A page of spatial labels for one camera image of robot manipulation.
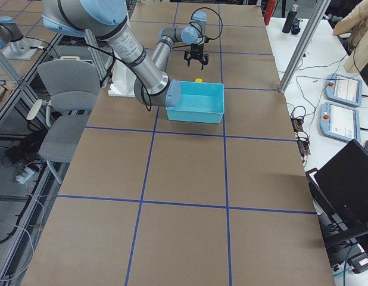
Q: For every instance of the orange black connector box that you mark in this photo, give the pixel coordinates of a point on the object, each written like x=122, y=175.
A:
x=297, y=123

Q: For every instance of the aluminium frame post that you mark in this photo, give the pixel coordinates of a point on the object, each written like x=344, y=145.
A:
x=303, y=43

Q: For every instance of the grey office chair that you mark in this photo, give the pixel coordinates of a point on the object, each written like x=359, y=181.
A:
x=72, y=85

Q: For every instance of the black laptop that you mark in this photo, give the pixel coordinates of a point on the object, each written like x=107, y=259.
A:
x=344, y=182

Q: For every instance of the light blue plastic bin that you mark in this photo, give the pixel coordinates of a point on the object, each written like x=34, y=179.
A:
x=196, y=102

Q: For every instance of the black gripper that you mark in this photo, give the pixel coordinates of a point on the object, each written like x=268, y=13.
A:
x=197, y=50

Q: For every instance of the black water bottle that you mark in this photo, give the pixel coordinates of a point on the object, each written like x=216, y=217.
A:
x=290, y=18

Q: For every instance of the far teach pendant tablet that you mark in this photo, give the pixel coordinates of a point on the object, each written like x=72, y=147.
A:
x=345, y=90

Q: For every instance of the teach pendant tablet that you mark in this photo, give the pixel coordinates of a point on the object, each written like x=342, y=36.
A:
x=345, y=90
x=340, y=122

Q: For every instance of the near teach pendant tablet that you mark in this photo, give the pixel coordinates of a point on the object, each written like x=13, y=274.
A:
x=340, y=122

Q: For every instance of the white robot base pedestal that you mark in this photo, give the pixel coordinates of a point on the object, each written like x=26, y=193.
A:
x=123, y=81

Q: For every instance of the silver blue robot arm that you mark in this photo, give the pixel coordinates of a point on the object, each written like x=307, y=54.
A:
x=107, y=20

